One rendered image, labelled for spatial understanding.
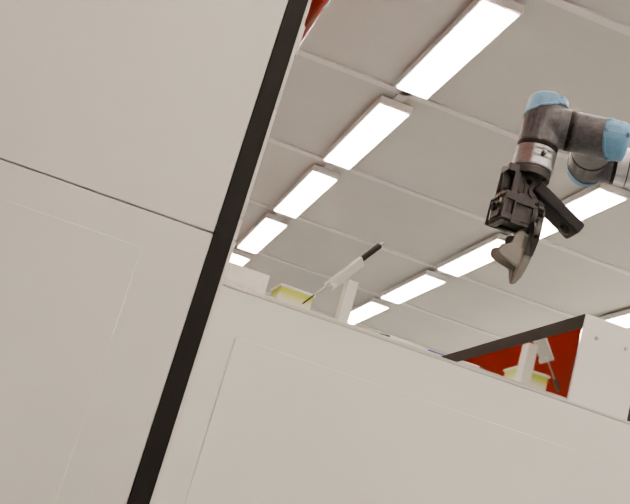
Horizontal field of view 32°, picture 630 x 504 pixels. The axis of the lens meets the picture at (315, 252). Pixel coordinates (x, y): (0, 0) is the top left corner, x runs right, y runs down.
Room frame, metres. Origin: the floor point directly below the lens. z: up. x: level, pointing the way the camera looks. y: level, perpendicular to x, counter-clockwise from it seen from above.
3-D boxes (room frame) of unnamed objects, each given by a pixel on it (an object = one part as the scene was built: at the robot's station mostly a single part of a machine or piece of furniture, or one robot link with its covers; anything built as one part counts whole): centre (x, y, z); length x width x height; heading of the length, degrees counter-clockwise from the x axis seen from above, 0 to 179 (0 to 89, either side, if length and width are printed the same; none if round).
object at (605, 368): (1.76, -0.38, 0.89); 0.55 x 0.09 x 0.14; 12
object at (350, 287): (2.01, -0.07, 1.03); 0.06 x 0.04 x 0.13; 102
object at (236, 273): (1.59, 0.10, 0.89); 0.08 x 0.03 x 0.03; 102
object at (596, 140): (1.88, -0.44, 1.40); 0.11 x 0.11 x 0.08; 80
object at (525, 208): (1.88, -0.33, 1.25); 0.09 x 0.08 x 0.12; 102
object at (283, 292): (2.15, 0.02, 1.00); 0.07 x 0.07 x 0.07; 14
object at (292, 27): (1.52, 0.17, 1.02); 0.81 x 0.03 x 0.40; 12
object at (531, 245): (1.86, -0.36, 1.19); 0.05 x 0.02 x 0.09; 12
